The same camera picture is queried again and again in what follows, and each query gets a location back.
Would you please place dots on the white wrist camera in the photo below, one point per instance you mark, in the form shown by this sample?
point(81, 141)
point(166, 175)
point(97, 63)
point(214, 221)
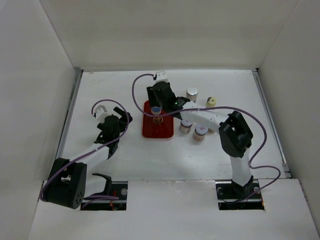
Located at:
point(100, 113)
point(160, 76)

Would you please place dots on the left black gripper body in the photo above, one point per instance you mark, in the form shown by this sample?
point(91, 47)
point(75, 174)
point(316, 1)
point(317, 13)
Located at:
point(121, 126)

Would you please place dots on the yellow lid squeeze bottle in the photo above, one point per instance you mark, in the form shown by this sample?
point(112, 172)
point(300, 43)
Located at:
point(211, 102)

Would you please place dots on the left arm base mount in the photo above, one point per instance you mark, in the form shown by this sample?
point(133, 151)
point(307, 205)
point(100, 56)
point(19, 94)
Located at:
point(104, 194)

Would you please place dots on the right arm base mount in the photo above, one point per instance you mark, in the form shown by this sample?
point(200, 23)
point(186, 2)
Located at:
point(233, 198)

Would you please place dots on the blue lid spice jar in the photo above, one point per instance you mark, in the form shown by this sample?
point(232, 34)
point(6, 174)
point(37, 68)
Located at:
point(200, 132)
point(185, 126)

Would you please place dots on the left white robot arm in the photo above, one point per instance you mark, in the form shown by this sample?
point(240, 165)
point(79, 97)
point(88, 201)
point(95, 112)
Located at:
point(73, 182)

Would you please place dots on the red rectangular tray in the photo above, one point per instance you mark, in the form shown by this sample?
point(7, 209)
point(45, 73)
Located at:
point(157, 127)

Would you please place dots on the silver lid shaker bottle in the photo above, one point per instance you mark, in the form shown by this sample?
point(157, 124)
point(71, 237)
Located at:
point(192, 93)

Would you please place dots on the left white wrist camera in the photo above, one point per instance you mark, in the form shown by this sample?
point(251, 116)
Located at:
point(100, 113)

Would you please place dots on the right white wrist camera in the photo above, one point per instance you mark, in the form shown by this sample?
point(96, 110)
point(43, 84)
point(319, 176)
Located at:
point(160, 76)

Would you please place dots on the blue label shaker bottle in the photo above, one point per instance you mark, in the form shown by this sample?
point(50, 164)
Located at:
point(156, 111)

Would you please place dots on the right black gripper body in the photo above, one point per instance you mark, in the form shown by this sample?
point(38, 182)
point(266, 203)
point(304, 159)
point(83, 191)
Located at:
point(160, 103)

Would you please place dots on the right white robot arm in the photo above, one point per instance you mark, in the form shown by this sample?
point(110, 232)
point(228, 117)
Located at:
point(233, 130)

